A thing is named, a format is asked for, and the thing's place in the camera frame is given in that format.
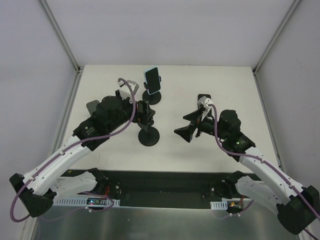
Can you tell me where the aluminium frame rail left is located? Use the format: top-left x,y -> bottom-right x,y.
37,0 -> 81,73

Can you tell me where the aluminium frame rail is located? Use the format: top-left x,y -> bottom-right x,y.
252,0 -> 303,76
37,0 -> 81,73

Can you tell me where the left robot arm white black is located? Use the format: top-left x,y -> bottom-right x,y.
9,96 -> 160,218

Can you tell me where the aluminium frame rail right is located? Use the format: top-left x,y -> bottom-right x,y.
252,0 -> 303,76

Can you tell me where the small metal folding phone stand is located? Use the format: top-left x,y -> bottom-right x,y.
86,100 -> 100,116

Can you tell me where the black phone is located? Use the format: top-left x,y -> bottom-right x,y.
197,94 -> 212,100

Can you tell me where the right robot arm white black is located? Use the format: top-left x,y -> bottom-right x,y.
174,104 -> 320,235

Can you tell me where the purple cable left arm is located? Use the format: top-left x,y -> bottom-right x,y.
11,77 -> 137,223

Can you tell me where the white slotted cable duct left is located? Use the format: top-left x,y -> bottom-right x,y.
53,195 -> 120,208

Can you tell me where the white slotted cable duct right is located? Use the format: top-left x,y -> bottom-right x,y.
210,198 -> 244,211

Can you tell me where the phone in light blue case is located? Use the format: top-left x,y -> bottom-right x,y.
144,67 -> 161,95

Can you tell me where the white slotted cable duct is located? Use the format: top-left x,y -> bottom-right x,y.
53,195 -> 120,208
210,198 -> 244,211

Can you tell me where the black round-base phone stand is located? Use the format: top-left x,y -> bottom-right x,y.
142,82 -> 162,105
138,118 -> 160,147

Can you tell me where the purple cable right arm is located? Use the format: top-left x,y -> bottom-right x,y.
211,104 -> 320,240

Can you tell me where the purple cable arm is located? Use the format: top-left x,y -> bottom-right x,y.
11,77 -> 137,223
211,104 -> 320,240

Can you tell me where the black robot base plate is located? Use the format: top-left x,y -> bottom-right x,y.
62,169 -> 251,208

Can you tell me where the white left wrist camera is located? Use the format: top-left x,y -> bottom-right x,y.
117,78 -> 139,104

